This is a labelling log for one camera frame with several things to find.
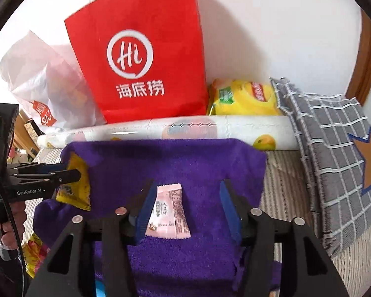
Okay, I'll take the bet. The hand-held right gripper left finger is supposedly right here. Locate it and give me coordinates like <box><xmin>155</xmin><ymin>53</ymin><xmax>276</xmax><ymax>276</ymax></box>
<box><xmin>25</xmin><ymin>179</ymin><xmax>158</xmax><ymax>297</ymax></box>

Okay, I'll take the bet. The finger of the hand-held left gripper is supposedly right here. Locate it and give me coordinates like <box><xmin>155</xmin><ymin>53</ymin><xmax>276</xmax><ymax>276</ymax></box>
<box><xmin>8</xmin><ymin>162</ymin><xmax>70</xmax><ymax>175</ymax></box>
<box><xmin>49</xmin><ymin>168</ymin><xmax>82</xmax><ymax>187</ymax></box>

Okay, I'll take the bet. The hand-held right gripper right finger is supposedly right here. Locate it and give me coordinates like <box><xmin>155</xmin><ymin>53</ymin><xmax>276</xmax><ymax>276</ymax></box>
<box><xmin>219</xmin><ymin>179</ymin><xmax>350</xmax><ymax>297</ymax></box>

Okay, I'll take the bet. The pale pink printed snack packet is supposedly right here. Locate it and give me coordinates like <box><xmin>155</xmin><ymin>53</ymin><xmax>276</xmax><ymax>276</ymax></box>
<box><xmin>145</xmin><ymin>184</ymin><xmax>190</xmax><ymax>239</ymax></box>

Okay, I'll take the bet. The person's left hand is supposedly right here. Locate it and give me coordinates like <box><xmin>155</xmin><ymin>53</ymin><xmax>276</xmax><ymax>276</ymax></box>
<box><xmin>0</xmin><ymin>199</ymin><xmax>27</xmax><ymax>251</ymax></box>

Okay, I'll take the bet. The wooden nightstand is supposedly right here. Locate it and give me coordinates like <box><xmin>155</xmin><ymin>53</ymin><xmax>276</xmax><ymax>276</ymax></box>
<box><xmin>9</xmin><ymin>108</ymin><xmax>41</xmax><ymax>161</ymax></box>

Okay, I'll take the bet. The striped bed cover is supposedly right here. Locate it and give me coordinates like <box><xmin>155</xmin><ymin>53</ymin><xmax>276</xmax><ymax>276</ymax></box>
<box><xmin>6</xmin><ymin>147</ymin><xmax>371</xmax><ymax>297</ymax></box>

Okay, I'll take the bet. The purple towel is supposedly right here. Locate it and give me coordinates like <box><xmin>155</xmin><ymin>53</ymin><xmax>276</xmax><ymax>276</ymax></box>
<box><xmin>32</xmin><ymin>138</ymin><xmax>280</xmax><ymax>297</ymax></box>

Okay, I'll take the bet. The yellow red snack packet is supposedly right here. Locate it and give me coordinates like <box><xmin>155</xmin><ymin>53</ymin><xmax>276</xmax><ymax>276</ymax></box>
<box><xmin>21</xmin><ymin>232</ymin><xmax>50</xmax><ymax>279</ymax></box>

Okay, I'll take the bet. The blue box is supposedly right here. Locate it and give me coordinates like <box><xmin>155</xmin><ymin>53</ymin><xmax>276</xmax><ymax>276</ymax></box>
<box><xmin>94</xmin><ymin>280</ymin><xmax>108</xmax><ymax>297</ymax></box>

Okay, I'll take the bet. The fruit printed paper roll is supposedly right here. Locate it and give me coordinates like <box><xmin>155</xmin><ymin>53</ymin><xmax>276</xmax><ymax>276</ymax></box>
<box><xmin>37</xmin><ymin>114</ymin><xmax>299</xmax><ymax>151</ymax></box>

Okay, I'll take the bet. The white plastic bag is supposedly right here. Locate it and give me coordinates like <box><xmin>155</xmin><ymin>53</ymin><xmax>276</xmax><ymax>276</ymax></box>
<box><xmin>0</xmin><ymin>29</ymin><xmax>107</xmax><ymax>130</ymax></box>

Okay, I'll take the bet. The grey checked cloth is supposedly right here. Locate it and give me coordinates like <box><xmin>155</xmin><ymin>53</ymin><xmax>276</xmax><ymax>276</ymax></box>
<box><xmin>270</xmin><ymin>77</ymin><xmax>371</xmax><ymax>257</ymax></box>

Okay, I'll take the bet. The yellow snack bag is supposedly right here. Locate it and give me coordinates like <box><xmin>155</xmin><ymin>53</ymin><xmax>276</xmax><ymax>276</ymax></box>
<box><xmin>207</xmin><ymin>78</ymin><xmax>282</xmax><ymax>116</ymax></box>

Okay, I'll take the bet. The red paper bag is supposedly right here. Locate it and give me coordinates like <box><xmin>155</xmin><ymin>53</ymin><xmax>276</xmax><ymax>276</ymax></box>
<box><xmin>64</xmin><ymin>0</ymin><xmax>208</xmax><ymax>124</ymax></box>

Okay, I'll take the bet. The wooden door frame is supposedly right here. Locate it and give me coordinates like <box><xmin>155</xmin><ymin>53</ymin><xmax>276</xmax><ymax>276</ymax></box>
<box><xmin>345</xmin><ymin>8</ymin><xmax>371</xmax><ymax>106</ymax></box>

